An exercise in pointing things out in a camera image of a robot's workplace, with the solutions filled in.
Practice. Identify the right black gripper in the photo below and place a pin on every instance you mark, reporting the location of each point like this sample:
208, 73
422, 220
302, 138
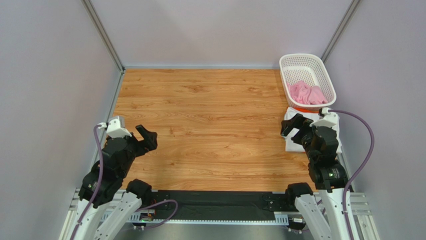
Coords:
300, 131

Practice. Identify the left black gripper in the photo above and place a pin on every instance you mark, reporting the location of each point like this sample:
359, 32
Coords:
150, 141

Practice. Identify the pink t shirt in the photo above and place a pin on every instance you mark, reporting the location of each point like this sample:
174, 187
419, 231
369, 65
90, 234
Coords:
303, 93

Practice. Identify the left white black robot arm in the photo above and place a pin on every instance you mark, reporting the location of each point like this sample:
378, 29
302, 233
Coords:
117, 149

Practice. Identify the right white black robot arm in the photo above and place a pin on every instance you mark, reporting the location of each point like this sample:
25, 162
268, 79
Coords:
320, 144

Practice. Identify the folded orange t shirt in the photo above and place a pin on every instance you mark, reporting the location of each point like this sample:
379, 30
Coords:
303, 110

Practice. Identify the folded white t shirt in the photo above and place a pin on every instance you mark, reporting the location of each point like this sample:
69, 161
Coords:
290, 146

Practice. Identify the white perforated plastic basket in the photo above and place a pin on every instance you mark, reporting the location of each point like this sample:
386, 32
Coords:
308, 69

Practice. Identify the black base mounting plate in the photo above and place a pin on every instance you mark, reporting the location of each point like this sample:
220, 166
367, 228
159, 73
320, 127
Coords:
224, 205

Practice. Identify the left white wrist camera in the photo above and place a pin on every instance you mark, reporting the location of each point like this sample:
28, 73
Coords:
116, 128

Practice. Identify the right aluminium corner post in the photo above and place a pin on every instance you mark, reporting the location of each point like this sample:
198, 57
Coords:
347, 17

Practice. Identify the aluminium corner post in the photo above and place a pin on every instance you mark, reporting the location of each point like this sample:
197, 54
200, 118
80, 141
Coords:
90, 8
347, 17

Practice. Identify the aluminium frame rail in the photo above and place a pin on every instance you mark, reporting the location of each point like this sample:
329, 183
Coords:
157, 214

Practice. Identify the left aluminium corner post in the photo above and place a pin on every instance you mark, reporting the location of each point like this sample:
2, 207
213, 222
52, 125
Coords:
90, 8

